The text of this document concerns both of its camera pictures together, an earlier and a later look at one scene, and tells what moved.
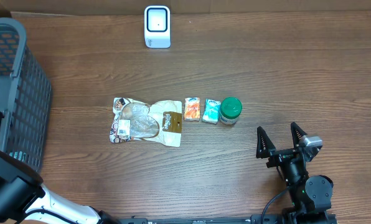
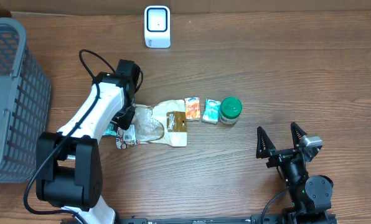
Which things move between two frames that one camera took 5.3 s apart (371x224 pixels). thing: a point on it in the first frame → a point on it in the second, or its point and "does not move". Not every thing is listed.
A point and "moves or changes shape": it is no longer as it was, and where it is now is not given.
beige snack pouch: x=160 y=121 moves or changes shape
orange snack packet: x=192 y=109 does not move
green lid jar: x=230 y=109 does not move
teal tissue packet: x=211 y=111 does not move
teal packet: x=20 y=156 → x=110 y=130
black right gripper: x=264 y=149 does not move
